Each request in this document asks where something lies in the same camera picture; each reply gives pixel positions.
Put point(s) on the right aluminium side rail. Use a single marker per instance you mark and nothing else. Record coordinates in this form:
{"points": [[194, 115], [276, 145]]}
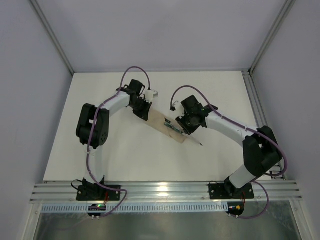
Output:
{"points": [[260, 118]]}

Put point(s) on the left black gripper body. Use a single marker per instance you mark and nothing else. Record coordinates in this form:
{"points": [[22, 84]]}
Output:
{"points": [[143, 111]]}

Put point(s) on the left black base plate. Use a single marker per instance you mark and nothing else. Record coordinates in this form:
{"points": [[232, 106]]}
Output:
{"points": [[93, 192]]}

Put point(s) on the fork with green handle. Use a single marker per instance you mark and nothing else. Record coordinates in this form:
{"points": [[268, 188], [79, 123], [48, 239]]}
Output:
{"points": [[169, 125]]}

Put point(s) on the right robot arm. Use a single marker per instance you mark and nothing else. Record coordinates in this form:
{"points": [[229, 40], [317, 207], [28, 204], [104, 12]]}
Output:
{"points": [[260, 148]]}

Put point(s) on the left aluminium frame post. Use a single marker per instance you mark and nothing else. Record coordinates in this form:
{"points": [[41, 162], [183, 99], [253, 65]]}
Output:
{"points": [[51, 34]]}

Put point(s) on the aluminium frame post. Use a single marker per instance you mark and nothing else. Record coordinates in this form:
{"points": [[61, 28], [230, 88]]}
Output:
{"points": [[51, 34], [271, 34]]}

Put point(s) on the knife with green handle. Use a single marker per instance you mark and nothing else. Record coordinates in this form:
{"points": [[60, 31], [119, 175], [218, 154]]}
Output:
{"points": [[186, 136]]}

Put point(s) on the right aluminium frame post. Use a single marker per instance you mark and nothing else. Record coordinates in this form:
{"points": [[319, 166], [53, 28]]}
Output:
{"points": [[271, 34]]}

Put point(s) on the controller board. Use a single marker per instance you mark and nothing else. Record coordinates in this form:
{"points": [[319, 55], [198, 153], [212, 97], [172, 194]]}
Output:
{"points": [[95, 211], [235, 209]]}

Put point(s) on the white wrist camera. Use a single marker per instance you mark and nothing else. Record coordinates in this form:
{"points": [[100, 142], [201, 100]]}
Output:
{"points": [[174, 105], [150, 95]]}

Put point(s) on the beige cloth napkin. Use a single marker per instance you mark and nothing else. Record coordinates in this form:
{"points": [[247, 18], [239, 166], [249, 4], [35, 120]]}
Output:
{"points": [[156, 120]]}

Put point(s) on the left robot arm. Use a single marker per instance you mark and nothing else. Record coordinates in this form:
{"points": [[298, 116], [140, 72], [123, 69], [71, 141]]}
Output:
{"points": [[94, 122]]}

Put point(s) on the right controller board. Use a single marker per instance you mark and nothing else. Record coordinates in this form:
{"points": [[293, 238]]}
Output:
{"points": [[235, 209]]}

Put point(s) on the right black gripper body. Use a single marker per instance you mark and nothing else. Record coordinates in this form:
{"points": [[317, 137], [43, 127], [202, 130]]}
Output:
{"points": [[185, 125]]}

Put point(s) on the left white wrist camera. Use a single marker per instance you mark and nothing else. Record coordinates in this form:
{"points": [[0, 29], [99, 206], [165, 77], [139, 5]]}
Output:
{"points": [[150, 95]]}

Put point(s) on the slotted cable duct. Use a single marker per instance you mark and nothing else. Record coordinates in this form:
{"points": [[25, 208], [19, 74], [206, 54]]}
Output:
{"points": [[138, 208]]}

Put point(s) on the front aluminium rail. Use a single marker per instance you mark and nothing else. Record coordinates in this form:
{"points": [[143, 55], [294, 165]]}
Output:
{"points": [[62, 191]]}

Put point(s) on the left controller board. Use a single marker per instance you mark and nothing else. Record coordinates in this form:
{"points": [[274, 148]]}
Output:
{"points": [[95, 211]]}

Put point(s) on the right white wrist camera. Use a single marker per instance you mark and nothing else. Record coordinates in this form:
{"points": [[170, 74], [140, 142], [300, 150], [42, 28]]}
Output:
{"points": [[174, 105]]}

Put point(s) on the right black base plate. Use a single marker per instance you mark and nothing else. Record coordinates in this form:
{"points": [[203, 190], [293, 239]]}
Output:
{"points": [[222, 191]]}

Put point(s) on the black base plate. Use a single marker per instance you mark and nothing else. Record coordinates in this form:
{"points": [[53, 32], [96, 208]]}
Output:
{"points": [[222, 191], [93, 192]]}

